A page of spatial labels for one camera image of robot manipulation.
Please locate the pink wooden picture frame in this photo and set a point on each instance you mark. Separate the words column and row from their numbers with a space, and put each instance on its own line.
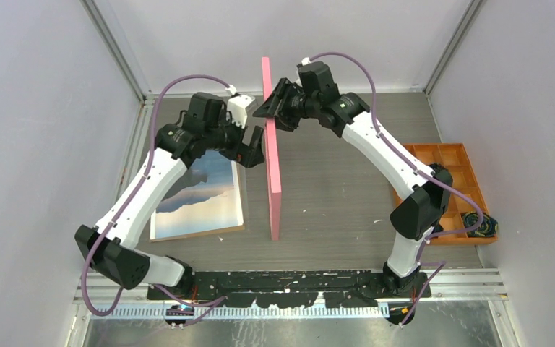
column 274, row 186

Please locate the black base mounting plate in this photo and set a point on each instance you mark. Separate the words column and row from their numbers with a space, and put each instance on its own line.
column 293, row 289

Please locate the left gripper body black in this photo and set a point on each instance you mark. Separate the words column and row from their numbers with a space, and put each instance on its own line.
column 227, row 139

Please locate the orange compartment tray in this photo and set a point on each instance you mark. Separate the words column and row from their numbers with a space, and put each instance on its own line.
column 460, row 214

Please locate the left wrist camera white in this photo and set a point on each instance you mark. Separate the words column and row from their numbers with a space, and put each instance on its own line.
column 238, row 106

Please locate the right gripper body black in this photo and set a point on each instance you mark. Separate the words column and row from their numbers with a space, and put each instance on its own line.
column 293, row 107

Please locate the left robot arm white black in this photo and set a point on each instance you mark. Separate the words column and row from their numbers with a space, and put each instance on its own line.
column 209, row 123

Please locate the aluminium front rail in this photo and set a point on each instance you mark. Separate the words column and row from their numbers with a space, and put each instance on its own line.
column 447, row 285

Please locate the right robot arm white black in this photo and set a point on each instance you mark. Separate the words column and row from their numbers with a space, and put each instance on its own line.
column 423, row 189

